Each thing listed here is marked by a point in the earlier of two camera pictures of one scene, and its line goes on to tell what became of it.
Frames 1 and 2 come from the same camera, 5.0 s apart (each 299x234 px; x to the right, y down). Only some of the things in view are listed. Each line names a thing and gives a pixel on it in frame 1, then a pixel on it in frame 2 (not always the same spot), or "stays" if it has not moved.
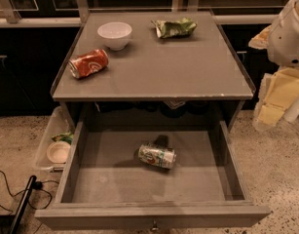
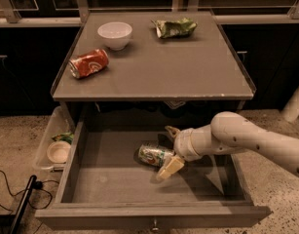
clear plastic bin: x=56 y=141 stays
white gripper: x=286 y=39 to x=183 y=145
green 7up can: x=163 y=158 stays
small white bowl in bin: x=58 y=151 stays
